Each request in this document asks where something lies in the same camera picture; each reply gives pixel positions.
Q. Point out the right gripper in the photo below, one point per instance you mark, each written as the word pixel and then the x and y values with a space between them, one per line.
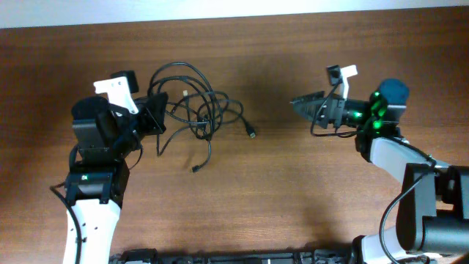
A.
pixel 329 111

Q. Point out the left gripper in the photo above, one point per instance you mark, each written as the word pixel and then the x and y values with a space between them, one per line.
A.
pixel 152 114

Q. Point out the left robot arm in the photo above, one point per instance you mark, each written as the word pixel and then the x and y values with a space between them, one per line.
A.
pixel 98 172

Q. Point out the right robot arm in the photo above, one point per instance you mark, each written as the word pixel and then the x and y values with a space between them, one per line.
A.
pixel 430 214

